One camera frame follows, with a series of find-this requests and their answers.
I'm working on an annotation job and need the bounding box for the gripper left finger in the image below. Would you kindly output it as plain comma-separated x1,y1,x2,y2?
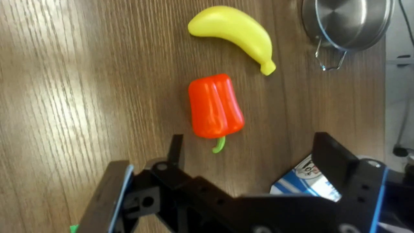
76,134,234,233

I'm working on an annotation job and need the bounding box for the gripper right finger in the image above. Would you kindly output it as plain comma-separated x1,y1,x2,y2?
311,132,414,233

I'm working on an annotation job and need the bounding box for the orange toy bell pepper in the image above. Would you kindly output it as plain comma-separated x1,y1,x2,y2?
188,73,245,154

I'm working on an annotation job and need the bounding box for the silver pot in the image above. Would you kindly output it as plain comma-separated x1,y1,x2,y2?
301,0,395,72

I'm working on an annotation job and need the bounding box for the yellow toy banana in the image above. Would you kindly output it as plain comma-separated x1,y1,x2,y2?
188,6,277,76

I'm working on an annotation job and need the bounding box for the blue and white carton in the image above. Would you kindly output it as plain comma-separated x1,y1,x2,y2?
269,154,343,203

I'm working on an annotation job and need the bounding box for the black cable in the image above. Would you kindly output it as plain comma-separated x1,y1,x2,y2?
398,0,414,46

